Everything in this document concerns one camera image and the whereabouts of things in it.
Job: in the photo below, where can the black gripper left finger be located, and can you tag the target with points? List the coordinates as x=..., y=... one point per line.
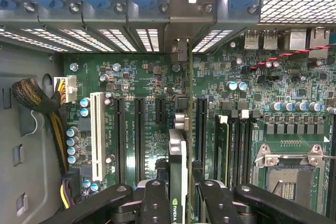
x=155, y=203

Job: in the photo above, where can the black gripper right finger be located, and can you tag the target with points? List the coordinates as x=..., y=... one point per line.
x=218, y=203

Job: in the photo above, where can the black labelled RAM stick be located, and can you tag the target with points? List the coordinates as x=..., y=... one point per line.
x=221, y=150

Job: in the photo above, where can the black RAM slot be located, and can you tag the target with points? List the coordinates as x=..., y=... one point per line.
x=235, y=150
x=244, y=150

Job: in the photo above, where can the long black expansion slot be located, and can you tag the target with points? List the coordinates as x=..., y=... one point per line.
x=119, y=142
x=139, y=142
x=202, y=129

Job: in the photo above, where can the CPU socket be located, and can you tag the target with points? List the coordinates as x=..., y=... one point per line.
x=288, y=187

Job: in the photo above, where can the white PCI slot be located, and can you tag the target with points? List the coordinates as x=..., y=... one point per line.
x=97, y=134

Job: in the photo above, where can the short black expansion slot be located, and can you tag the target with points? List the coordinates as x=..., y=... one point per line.
x=160, y=111

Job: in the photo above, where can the metal locking lever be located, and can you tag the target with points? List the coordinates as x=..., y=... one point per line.
x=330, y=157

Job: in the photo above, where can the green motherboard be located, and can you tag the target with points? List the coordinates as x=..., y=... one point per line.
x=131, y=72

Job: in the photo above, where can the white power connector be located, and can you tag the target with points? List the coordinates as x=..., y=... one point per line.
x=69, y=90

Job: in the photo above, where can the silver rear port block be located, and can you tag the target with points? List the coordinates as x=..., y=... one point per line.
x=270, y=40
x=251, y=40
x=298, y=39
x=319, y=41

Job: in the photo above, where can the open black PC case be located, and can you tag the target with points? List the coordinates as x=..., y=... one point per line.
x=147, y=16

